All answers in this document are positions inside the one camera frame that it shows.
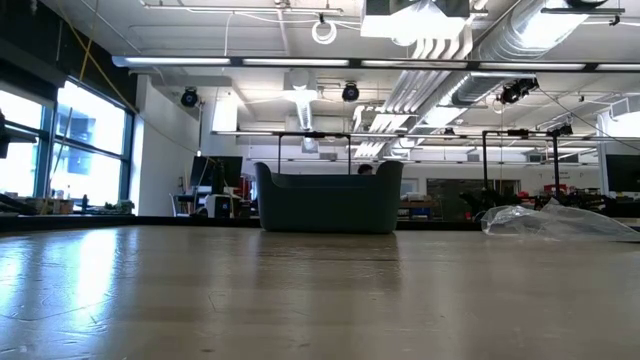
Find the black monitor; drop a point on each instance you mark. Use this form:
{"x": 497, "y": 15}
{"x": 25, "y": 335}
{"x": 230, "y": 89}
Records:
{"x": 625, "y": 172}
{"x": 210, "y": 170}

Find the large window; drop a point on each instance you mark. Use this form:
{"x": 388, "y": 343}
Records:
{"x": 90, "y": 130}

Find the person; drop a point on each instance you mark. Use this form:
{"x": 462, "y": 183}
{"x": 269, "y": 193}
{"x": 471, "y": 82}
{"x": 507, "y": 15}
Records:
{"x": 366, "y": 169}

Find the blue-grey plastic bin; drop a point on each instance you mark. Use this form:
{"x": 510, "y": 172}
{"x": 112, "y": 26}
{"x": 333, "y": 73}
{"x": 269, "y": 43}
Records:
{"x": 325, "y": 205}

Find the black gantry frame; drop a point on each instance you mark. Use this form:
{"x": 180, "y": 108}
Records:
{"x": 485, "y": 165}

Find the long ceiling light bar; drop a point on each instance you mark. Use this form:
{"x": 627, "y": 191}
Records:
{"x": 175, "y": 61}

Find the thin ceiling light bar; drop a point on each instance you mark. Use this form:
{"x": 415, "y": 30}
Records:
{"x": 240, "y": 133}

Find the black ceiling spotlight cluster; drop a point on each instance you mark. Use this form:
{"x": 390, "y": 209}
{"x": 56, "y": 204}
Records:
{"x": 515, "y": 91}

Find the white ceiling pipe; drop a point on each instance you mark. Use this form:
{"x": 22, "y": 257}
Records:
{"x": 302, "y": 100}

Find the round black ceiling lamp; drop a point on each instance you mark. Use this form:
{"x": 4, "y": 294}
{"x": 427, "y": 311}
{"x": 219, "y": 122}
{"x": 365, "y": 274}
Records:
{"x": 189, "y": 98}
{"x": 350, "y": 93}

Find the white computer box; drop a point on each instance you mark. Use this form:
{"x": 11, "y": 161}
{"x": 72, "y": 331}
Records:
{"x": 217, "y": 206}

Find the distant black robot arms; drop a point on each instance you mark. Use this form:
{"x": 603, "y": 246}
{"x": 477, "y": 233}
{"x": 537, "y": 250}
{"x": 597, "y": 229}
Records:
{"x": 500, "y": 195}

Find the black ceiling rail fixture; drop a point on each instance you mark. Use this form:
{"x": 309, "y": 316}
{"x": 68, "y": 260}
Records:
{"x": 585, "y": 10}

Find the clear plastic bag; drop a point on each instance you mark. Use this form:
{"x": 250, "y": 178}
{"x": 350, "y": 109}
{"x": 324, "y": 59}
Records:
{"x": 565, "y": 222}

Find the brown cardboard box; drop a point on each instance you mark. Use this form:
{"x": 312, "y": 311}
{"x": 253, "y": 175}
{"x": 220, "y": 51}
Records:
{"x": 50, "y": 202}

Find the silver ventilation duct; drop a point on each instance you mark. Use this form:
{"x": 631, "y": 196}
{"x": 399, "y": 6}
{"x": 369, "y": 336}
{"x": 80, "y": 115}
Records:
{"x": 525, "y": 30}

